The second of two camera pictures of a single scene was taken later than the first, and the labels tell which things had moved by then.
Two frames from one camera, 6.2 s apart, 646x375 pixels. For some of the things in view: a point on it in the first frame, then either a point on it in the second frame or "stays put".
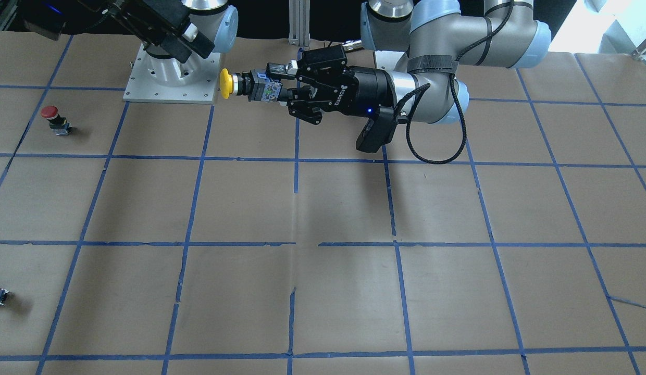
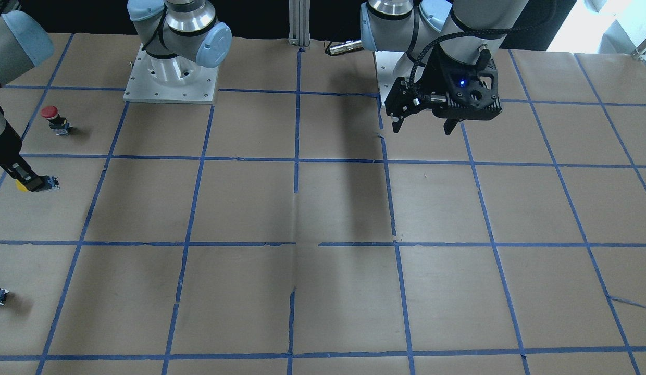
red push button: (59, 124) stays put
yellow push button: (257, 86) -> (21, 186)
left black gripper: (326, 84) -> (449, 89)
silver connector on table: (352, 45) stays put
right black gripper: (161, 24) -> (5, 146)
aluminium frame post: (299, 33) stays put
